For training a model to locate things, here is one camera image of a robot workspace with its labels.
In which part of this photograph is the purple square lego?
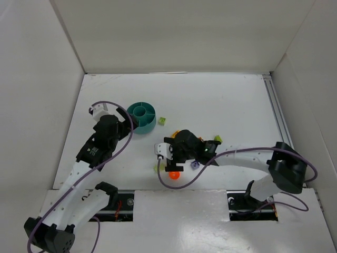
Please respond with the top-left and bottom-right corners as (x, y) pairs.
(190, 160), (201, 170)

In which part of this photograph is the light green square lego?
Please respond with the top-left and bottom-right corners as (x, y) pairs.
(158, 117), (166, 126)

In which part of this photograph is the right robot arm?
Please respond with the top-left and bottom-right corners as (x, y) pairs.
(155, 130), (307, 203)

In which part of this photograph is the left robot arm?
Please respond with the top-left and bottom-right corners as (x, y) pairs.
(24, 104), (138, 252)

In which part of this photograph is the yellow lego near container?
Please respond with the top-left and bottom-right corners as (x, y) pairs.
(171, 130), (180, 138)

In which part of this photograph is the teal round divided container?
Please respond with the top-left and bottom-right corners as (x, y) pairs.
(127, 102), (156, 134)

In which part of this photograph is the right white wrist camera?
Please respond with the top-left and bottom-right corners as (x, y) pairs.
(154, 143), (172, 160)

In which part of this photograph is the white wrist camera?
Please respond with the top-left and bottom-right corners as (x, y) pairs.
(88, 103), (109, 122)
(154, 143), (172, 160)

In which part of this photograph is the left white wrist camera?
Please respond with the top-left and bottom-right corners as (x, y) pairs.
(88, 103), (109, 122)

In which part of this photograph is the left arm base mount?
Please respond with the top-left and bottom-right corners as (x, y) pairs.
(94, 182), (135, 222)

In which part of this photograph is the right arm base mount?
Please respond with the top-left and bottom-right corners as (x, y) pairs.
(227, 180), (278, 221)

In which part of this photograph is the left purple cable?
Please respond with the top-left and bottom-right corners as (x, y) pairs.
(27, 101), (134, 253)

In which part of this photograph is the aluminium rail right edge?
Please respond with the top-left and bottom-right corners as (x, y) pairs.
(262, 74), (303, 182)

